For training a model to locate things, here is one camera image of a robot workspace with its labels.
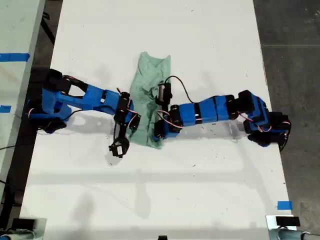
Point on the short blue tape strip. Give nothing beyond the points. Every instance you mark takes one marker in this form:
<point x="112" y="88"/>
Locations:
<point x="285" y="205"/>
<point x="5" y="109"/>

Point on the small black box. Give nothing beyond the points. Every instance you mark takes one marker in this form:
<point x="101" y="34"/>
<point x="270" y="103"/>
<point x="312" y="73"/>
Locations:
<point x="287" y="220"/>
<point x="23" y="223"/>

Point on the long blue tape strip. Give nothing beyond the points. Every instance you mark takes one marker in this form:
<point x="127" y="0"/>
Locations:
<point x="13" y="57"/>

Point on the small black block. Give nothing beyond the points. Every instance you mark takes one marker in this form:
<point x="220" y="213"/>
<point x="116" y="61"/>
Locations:
<point x="162" y="237"/>

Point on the black stand leg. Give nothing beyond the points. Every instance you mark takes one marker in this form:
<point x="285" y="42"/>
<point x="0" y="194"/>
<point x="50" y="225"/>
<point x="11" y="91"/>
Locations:
<point x="48" y="27"/>

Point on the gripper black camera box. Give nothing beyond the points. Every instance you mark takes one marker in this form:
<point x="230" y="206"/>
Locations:
<point x="119" y="149"/>
<point x="163" y="92"/>

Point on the silver metal plate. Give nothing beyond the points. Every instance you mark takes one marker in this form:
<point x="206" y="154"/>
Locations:
<point x="270" y="222"/>
<point x="40" y="230"/>

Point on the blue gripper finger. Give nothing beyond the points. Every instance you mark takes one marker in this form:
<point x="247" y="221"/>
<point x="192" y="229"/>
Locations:
<point x="129" y="134"/>
<point x="158" y="138"/>

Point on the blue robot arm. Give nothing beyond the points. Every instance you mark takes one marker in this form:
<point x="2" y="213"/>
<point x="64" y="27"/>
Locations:
<point x="212" y="110"/>
<point x="82" y="98"/>

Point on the grey metal tube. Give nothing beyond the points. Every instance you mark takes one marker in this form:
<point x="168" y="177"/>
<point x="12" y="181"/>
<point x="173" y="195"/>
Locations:
<point x="15" y="236"/>
<point x="290" y="235"/>

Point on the pale green T-shirt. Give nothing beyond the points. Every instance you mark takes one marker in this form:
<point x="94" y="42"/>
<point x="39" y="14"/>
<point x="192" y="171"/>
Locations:
<point x="145" y="75"/>

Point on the camera black stalk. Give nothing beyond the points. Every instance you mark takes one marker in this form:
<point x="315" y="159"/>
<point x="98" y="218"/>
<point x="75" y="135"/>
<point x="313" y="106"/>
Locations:
<point x="120" y="132"/>
<point x="165" y="107"/>

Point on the pale grey side table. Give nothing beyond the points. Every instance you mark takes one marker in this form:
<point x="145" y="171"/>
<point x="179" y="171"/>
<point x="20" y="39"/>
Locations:
<point x="17" y="25"/>

